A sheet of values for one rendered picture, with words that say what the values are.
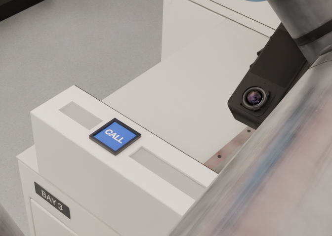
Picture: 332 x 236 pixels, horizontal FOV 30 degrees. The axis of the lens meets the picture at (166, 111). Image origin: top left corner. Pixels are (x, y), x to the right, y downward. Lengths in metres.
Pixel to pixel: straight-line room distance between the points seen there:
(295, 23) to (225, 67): 0.85
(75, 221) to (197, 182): 0.28
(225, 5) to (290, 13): 1.01
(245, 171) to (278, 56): 0.30
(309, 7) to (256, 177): 0.19
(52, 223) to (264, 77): 0.66
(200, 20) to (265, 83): 0.96
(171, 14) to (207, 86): 0.38
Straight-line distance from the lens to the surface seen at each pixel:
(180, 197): 0.85
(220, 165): 1.07
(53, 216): 1.14
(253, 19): 1.44
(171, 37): 1.63
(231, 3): 1.45
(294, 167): 0.31
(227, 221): 0.27
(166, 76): 1.28
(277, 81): 0.58
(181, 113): 1.19
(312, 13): 0.46
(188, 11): 1.55
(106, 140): 0.92
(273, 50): 0.60
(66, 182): 1.02
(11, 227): 0.19
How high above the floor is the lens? 1.60
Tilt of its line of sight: 41 degrees down
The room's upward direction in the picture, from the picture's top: 3 degrees clockwise
